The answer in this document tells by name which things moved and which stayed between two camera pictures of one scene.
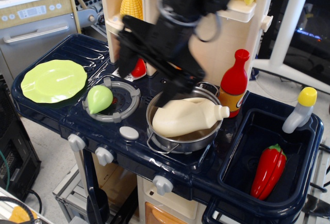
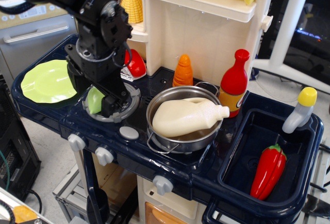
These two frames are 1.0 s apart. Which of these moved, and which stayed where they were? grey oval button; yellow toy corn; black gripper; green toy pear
Moved: black gripper
Stayed: green toy pear; yellow toy corn; grey oval button
